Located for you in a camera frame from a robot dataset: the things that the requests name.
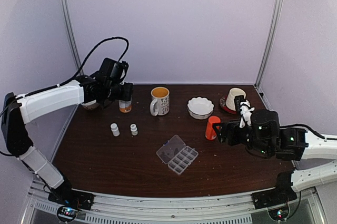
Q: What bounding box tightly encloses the left aluminium frame post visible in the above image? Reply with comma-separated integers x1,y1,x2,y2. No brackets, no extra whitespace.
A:
60,0,83,74

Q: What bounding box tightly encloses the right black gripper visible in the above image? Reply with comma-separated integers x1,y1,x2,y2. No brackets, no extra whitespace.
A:
212,120,272,157

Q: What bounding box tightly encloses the aluminium frame post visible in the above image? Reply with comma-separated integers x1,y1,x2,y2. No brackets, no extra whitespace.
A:
60,0,83,74
254,0,287,89

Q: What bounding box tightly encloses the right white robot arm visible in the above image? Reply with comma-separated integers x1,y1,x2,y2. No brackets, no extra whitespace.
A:
212,110,336,204

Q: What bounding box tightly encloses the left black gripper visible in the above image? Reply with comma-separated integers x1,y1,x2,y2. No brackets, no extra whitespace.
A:
104,82,133,101

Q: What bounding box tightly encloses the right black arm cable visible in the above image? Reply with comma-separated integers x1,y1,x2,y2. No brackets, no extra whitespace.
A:
294,123,326,139

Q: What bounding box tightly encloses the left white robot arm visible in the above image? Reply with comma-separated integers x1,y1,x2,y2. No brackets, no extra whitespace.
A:
1,58,133,205

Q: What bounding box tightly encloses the small white bottle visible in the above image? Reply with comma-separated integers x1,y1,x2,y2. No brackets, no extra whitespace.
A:
110,123,120,137
130,124,138,136

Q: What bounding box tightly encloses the clear plastic pill organizer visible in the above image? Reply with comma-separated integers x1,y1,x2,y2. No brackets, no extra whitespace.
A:
156,135,199,175

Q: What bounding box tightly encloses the white scalloped dish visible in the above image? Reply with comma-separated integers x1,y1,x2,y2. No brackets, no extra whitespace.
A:
187,97,214,120

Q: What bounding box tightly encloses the red saucer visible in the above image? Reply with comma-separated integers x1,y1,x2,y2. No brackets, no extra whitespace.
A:
219,96,236,114

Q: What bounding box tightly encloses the white ceramic bowl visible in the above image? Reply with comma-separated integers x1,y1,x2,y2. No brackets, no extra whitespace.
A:
81,101,100,111

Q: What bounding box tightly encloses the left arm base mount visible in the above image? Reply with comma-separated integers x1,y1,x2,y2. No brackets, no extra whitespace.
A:
48,187,94,210

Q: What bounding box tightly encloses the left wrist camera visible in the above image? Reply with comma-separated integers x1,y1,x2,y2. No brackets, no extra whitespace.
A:
114,61,129,83

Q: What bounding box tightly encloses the front aluminium rail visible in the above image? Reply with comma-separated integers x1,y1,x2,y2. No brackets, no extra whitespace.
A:
19,179,328,223

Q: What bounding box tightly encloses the yellow-inside patterned mug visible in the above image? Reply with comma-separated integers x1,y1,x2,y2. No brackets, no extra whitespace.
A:
150,86,170,116

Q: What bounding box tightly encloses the cream ribbed mug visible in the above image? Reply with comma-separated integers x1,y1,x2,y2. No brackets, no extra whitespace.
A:
225,87,246,111

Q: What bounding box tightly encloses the right aluminium frame post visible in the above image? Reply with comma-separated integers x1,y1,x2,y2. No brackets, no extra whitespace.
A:
254,0,287,89

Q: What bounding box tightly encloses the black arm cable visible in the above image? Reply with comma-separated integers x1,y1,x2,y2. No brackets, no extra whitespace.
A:
59,36,130,87
294,123,326,139

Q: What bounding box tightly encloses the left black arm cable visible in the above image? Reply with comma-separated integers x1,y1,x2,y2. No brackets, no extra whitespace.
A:
59,36,130,87

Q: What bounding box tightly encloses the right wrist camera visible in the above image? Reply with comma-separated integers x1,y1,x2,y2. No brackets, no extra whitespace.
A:
234,95,255,128

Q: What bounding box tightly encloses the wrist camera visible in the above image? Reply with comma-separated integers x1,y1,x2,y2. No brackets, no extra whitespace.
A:
234,95,255,128
114,61,129,83

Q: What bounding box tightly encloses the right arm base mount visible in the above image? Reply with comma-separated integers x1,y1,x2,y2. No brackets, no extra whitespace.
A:
252,188,297,210

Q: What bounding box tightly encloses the grey-capped orange pill bottle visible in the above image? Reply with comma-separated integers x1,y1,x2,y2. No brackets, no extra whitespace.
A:
118,100,132,113

